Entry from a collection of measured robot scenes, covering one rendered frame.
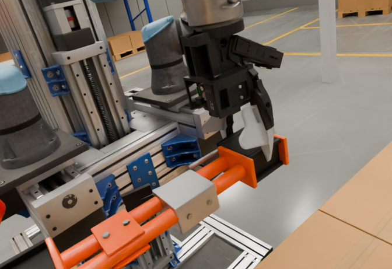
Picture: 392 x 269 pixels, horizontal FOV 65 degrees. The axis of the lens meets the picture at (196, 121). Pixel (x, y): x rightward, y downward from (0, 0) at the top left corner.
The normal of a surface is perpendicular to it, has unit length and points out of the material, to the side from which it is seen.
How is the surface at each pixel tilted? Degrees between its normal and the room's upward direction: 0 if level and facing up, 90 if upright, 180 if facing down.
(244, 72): 90
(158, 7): 90
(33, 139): 72
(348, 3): 90
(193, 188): 0
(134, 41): 90
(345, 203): 0
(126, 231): 0
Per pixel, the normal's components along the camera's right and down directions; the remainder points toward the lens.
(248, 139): 0.49, -0.10
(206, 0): -0.26, 0.44
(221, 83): 0.59, 0.21
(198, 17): -0.57, 0.45
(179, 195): -0.21, -0.89
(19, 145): 0.23, 0.04
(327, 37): -0.77, 0.40
